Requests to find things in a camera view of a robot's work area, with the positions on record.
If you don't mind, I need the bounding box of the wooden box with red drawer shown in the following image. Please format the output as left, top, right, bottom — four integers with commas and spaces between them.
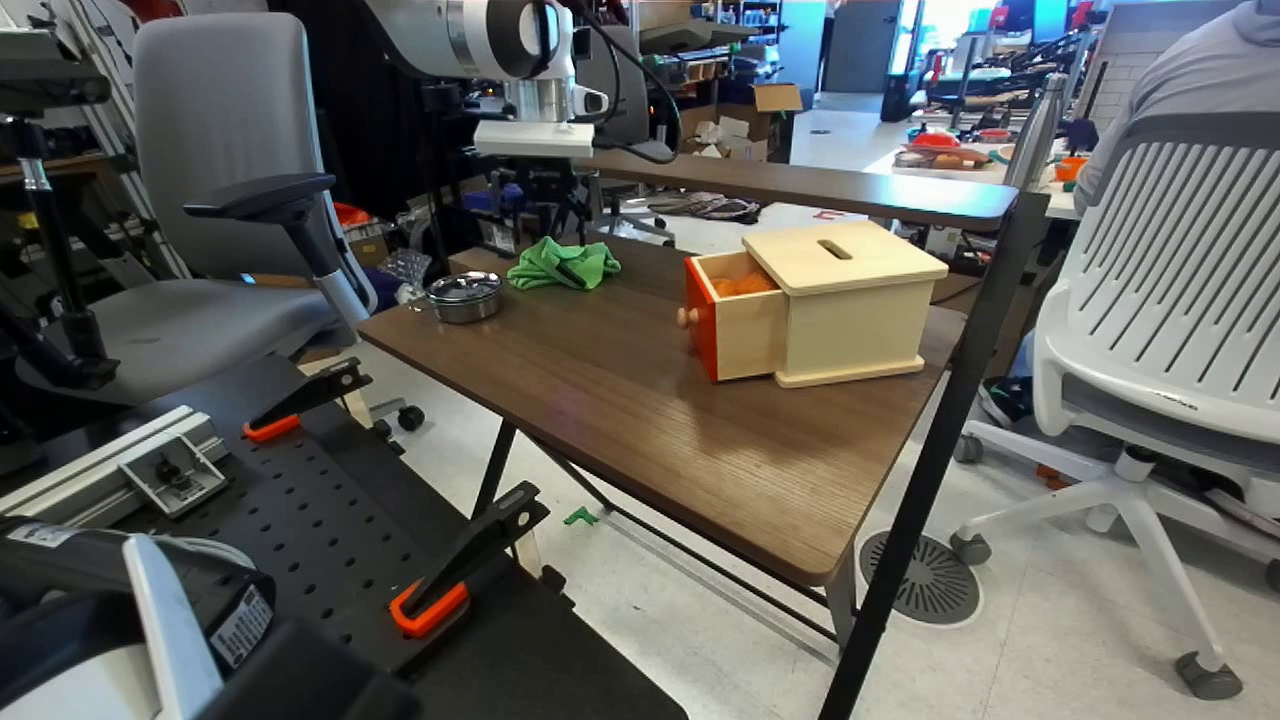
676, 219, 949, 386

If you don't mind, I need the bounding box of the black clamp orange handle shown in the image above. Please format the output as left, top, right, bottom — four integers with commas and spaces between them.
239, 359, 370, 444
387, 479, 549, 640

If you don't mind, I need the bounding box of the black clamp orange handle far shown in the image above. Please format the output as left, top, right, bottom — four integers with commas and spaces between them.
239, 359, 370, 444

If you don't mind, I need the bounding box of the aluminium rail with bracket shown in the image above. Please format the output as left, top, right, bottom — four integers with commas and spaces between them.
0, 402, 230, 528

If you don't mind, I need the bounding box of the dark wooden table with shelf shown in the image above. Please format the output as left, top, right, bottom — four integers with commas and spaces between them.
363, 153, 1048, 720

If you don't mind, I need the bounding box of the grey office chair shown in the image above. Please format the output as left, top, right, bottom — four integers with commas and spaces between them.
15, 13, 373, 402

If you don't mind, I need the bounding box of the black clamp orange handle near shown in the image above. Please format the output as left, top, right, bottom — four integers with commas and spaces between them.
387, 479, 549, 640

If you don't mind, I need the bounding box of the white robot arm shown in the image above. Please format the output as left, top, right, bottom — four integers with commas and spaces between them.
363, 0, 612, 238

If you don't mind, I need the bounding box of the small steel pot with lid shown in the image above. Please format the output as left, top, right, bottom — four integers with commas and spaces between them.
427, 270, 502, 323

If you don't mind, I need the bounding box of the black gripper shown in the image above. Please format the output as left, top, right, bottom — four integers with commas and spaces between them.
513, 159, 591, 243

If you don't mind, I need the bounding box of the green towel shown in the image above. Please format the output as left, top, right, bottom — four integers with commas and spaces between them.
508, 237, 619, 290

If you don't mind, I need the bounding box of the white mesh office chair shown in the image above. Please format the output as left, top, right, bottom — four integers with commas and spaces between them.
953, 112, 1280, 699

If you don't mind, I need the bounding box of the black perforated mounting board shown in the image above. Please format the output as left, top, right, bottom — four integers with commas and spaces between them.
164, 359, 684, 720

